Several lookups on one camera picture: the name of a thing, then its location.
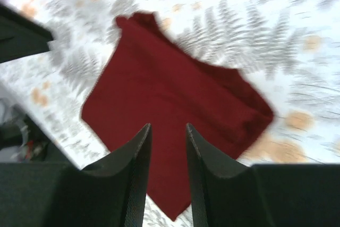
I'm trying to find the dark red t shirt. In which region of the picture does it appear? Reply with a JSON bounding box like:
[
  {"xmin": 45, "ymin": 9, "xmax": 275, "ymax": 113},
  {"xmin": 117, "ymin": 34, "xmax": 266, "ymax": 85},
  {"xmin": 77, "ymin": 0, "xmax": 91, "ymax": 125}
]
[{"xmin": 81, "ymin": 12, "xmax": 274, "ymax": 221}]

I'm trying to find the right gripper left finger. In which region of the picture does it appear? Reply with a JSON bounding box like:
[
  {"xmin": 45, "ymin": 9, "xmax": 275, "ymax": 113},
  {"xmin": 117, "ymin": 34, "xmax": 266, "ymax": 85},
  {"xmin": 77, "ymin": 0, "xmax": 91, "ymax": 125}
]
[{"xmin": 1, "ymin": 124, "xmax": 152, "ymax": 226}]

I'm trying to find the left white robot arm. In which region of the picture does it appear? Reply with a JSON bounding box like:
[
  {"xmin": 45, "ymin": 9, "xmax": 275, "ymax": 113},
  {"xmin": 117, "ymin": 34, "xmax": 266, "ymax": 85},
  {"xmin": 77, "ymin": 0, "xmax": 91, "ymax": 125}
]
[{"xmin": 0, "ymin": 4, "xmax": 54, "ymax": 63}]

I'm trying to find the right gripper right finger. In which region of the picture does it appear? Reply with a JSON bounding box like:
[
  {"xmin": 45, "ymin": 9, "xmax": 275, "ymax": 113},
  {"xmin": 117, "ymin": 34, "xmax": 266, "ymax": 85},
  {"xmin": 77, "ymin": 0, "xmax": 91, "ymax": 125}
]
[{"xmin": 186, "ymin": 124, "xmax": 339, "ymax": 226}]

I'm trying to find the floral patterned table mat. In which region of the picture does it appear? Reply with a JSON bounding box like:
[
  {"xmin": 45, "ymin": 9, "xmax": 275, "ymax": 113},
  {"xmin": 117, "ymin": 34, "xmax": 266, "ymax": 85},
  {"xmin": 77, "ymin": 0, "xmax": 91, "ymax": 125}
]
[{"xmin": 1, "ymin": 0, "xmax": 339, "ymax": 167}]

